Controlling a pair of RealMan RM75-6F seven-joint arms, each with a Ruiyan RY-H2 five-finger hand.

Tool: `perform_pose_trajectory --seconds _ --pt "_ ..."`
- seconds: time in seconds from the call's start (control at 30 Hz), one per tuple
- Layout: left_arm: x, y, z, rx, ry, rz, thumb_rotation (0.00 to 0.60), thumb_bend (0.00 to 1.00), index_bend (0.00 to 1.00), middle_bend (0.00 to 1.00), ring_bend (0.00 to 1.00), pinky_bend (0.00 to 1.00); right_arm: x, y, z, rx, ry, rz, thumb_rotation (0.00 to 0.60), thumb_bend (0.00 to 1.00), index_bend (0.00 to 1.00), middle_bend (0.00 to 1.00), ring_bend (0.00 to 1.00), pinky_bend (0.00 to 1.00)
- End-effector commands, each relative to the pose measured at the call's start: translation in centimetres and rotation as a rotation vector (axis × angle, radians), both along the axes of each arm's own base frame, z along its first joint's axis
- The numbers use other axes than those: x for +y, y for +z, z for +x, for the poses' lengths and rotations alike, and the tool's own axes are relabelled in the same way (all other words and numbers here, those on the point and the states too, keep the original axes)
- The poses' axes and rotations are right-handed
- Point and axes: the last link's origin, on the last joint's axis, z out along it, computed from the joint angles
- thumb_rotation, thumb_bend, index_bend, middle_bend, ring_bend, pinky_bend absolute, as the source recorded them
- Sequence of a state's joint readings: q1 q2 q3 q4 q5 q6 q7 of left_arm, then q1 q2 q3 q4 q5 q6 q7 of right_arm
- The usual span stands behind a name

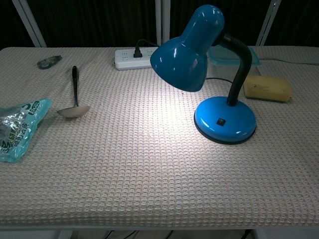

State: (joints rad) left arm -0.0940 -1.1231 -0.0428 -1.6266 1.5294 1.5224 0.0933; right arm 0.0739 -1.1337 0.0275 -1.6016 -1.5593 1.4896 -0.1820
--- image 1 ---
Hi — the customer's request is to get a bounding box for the small correction tape dispenser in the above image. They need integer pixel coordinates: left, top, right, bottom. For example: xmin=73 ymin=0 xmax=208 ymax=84
xmin=36 ymin=55 xmax=63 ymax=70

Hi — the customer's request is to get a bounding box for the metal ladle black handle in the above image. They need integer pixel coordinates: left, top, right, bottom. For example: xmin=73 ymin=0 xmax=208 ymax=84
xmin=56 ymin=65 xmax=91 ymax=119

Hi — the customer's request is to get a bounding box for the teal plastic package bag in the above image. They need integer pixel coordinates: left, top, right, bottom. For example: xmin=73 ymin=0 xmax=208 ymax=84
xmin=0 ymin=98 xmax=53 ymax=164

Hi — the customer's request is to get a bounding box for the clear plastic container teal lid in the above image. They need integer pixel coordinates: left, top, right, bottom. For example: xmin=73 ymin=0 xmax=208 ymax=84
xmin=207 ymin=45 xmax=261 ymax=76

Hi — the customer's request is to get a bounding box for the white power strip cable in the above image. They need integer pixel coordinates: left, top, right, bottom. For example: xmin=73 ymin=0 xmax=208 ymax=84
xmin=259 ymin=57 xmax=319 ymax=62

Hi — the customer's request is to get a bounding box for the yellow sponge green backing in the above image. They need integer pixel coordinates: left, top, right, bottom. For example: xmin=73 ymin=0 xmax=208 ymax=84
xmin=243 ymin=75 xmax=294 ymax=104

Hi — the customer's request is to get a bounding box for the black power plug with cable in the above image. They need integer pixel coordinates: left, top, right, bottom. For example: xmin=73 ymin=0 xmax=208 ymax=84
xmin=133 ymin=39 xmax=160 ymax=59

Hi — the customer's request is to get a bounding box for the beige waffle weave tablecloth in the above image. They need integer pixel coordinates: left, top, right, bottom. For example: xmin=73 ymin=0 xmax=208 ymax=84
xmin=0 ymin=45 xmax=319 ymax=228

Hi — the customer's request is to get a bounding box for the blue gooseneck desk lamp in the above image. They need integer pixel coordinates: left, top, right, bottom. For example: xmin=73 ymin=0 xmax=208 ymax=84
xmin=150 ymin=4 xmax=257 ymax=145

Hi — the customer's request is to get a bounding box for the white power strip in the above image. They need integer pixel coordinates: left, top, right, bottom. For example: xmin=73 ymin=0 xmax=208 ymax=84
xmin=114 ymin=47 xmax=160 ymax=71

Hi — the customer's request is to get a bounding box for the white metal frame post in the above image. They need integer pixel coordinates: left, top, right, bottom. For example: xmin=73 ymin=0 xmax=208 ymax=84
xmin=155 ymin=0 xmax=171 ymax=48
xmin=255 ymin=0 xmax=282 ymax=46
xmin=11 ymin=0 xmax=47 ymax=47

